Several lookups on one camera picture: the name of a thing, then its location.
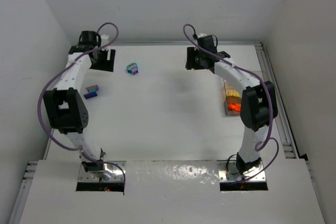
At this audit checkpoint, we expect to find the metal base plate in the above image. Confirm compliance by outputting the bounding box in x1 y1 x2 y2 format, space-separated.
217 161 267 183
78 161 126 183

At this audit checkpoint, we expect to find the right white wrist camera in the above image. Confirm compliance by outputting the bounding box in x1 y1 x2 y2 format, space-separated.
197 33 206 38

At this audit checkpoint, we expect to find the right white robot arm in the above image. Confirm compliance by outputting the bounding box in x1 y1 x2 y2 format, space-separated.
185 34 278 174

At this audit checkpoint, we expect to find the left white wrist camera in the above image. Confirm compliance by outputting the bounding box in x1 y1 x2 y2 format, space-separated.
101 34 109 40

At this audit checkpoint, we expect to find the yellow lego plate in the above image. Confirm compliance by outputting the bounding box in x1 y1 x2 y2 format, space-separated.
226 90 240 97

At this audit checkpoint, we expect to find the grey clear plastic container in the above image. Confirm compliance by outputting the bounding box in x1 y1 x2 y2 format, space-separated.
224 97 241 116

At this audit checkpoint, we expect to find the amber tinted plastic container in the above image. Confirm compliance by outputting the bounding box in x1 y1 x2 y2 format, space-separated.
222 82 242 102

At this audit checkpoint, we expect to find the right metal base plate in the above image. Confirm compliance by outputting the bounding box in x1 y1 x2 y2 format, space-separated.
217 161 267 183

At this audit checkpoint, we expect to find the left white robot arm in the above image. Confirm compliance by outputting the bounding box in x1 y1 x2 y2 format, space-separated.
43 30 116 181

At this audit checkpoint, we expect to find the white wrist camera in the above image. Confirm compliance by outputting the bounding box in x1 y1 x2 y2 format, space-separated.
197 33 206 38
101 34 109 40

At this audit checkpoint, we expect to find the purple teal lego stack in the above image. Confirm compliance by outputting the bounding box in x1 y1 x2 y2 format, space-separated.
83 84 99 100

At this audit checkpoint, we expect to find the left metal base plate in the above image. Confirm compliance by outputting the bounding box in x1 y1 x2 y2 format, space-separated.
78 161 126 183

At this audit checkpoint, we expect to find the teal and purple lego cluster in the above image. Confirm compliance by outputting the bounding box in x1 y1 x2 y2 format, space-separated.
126 62 139 75

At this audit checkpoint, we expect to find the large orange curved lego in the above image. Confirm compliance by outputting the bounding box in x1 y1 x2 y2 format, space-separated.
228 102 241 112

